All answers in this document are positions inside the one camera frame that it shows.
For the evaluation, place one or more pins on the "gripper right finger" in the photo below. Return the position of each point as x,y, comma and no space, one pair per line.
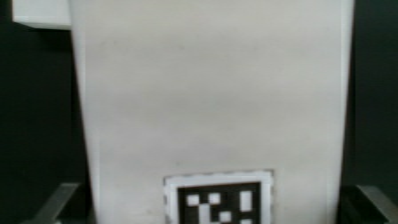
376,208

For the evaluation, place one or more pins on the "small white box with marker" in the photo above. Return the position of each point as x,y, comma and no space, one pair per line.
214,85

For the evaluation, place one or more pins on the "white cabinet body box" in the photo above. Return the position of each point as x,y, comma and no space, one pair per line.
44,14

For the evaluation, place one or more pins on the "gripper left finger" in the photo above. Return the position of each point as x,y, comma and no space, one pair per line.
47,216

